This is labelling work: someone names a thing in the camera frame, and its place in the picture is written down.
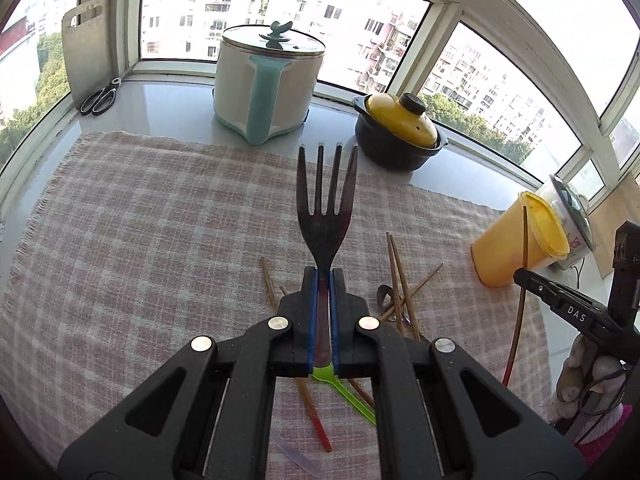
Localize metal spoon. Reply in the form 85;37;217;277
376;284;423;343

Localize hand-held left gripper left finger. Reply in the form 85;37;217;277
57;266;319;480

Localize dark casserole pot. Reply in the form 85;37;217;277
352;94;449;172

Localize white cutting board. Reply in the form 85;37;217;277
61;0;118;111

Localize pink checked cloth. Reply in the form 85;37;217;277
0;131;553;480

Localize yellow plastic cup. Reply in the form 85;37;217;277
470;191;571;288

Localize clear plastic strip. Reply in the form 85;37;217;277
270;427;321;466

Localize yellow pot lid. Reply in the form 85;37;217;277
364;92;442;150

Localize dark metal fork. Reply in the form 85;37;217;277
296;144;359;368

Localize white window frame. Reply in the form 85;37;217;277
0;0;640;281

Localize black cable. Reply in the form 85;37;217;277
580;364;629;418

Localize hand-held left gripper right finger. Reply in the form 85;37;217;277
330;268;586;480

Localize white and teal rice cooker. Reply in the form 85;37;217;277
212;21;327;146

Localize green plastic spoon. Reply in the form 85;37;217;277
310;366;377;426

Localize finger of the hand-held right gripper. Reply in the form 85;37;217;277
514;268;571;306

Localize person's right hand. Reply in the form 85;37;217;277
555;332;631;418

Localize person's right forearm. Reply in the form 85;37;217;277
575;402;637;467

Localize black handled scissors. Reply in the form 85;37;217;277
80;77;122;117

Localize small white cooker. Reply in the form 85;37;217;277
537;174;596;271

